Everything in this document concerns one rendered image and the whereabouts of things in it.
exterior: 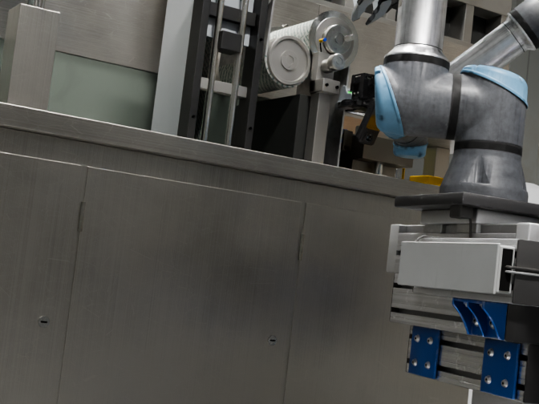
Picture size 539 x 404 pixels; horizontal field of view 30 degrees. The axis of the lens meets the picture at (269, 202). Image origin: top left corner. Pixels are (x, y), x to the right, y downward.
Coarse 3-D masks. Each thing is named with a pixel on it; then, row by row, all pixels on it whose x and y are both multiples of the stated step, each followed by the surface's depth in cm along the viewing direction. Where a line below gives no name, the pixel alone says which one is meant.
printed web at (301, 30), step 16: (272, 0) 242; (272, 16) 241; (272, 32) 268; (288, 32) 258; (304, 32) 250; (208, 48) 235; (208, 64) 234; (224, 64) 258; (224, 80) 259; (240, 80) 253; (272, 80) 242; (304, 80) 246
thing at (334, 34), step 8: (336, 24) 247; (328, 32) 246; (336, 32) 247; (344, 32) 248; (328, 40) 246; (336, 40) 247; (344, 40) 248; (328, 48) 246; (336, 48) 247; (344, 48) 248
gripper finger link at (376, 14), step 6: (378, 0) 244; (384, 0) 240; (390, 0) 240; (378, 6) 242; (384, 6) 241; (378, 12) 242; (384, 12) 243; (372, 18) 244; (378, 18) 244; (366, 24) 246
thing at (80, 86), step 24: (0, 48) 240; (72, 72) 249; (96, 72) 252; (120, 72) 256; (144, 72) 259; (72, 96) 249; (96, 96) 252; (120, 96) 256; (144, 96) 259; (216, 96) 270; (120, 120) 256; (144, 120) 259; (216, 120) 270
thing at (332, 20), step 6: (330, 18) 248; (336, 18) 249; (324, 24) 247; (330, 24) 248; (342, 24) 250; (318, 30) 246; (348, 30) 251; (318, 36) 246; (318, 42) 246; (318, 48) 246; (324, 48) 247; (348, 54) 251; (312, 60) 251
